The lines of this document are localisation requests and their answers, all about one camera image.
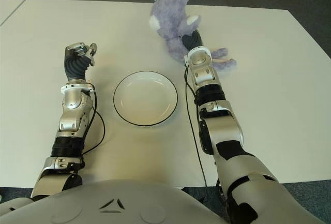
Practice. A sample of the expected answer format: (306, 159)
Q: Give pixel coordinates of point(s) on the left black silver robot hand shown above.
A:
(76, 65)

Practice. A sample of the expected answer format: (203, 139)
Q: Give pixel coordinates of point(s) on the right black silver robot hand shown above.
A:
(192, 41)

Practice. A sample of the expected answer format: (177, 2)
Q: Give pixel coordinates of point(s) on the purple plush rabbit doll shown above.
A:
(173, 14)

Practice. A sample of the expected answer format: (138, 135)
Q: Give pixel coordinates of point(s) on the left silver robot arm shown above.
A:
(71, 115)

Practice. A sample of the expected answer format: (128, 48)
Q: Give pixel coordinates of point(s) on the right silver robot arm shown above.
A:
(225, 131)

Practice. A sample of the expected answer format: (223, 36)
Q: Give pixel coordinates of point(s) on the white plate with black rim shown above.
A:
(146, 99)

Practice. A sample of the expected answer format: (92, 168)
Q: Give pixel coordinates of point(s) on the grey robot torso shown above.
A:
(116, 203)

